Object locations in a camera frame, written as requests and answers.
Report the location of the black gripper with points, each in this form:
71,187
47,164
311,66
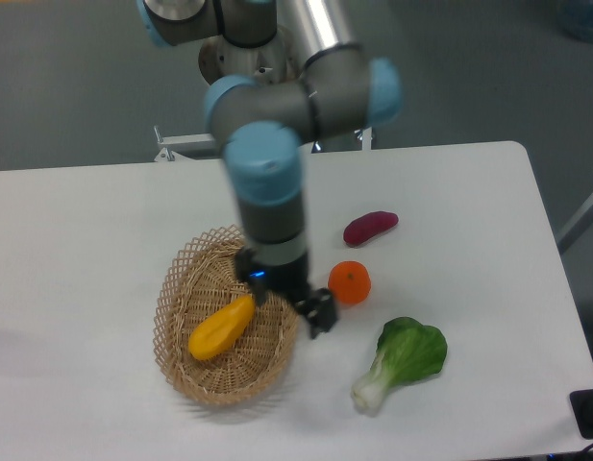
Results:
290,281

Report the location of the yellow mango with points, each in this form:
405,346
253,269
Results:
221,329

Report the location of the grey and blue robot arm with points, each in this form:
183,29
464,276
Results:
259,129

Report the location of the woven wicker basket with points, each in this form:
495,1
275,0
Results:
200,281

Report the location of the orange tangerine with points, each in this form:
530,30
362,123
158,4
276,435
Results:
350,282

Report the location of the purple sweet potato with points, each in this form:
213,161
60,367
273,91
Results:
369,226

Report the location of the green bok choy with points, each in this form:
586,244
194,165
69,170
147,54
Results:
407,352

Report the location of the black device at table edge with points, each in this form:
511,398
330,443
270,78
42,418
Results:
582,405

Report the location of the white furniture leg right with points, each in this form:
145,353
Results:
576,226

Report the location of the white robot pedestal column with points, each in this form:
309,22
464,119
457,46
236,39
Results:
273,63

